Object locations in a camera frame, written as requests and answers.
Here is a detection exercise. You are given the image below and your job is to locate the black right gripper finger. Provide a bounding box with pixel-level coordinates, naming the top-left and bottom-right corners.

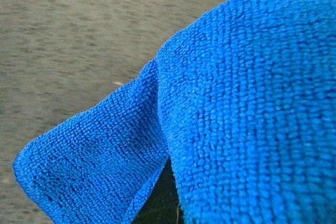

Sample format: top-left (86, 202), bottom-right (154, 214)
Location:
top-left (133, 160), bottom-right (184, 224)

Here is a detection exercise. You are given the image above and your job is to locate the blue microfiber cloth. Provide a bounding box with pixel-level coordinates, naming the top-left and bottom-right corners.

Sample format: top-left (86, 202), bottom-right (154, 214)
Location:
top-left (13, 0), bottom-right (335, 223)

